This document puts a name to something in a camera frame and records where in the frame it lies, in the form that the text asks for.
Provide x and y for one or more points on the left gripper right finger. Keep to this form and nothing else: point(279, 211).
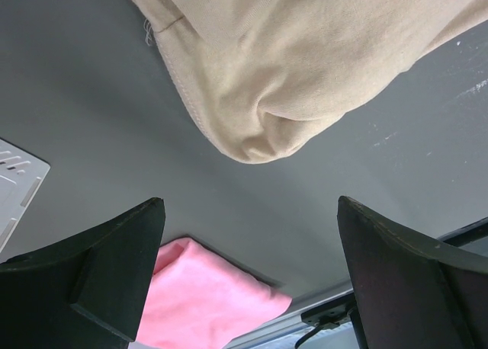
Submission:
point(412, 291)

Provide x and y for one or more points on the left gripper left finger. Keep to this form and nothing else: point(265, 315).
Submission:
point(86, 291)

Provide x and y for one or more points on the beige t shirt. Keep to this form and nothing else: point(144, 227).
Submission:
point(260, 78)

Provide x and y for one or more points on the pink folded t shirt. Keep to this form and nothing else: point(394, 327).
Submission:
point(197, 299)

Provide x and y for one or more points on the white perforated file organizer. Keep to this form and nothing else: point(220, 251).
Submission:
point(21, 177)

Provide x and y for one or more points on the aluminium mounting rail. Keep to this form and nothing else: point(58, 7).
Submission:
point(290, 322)

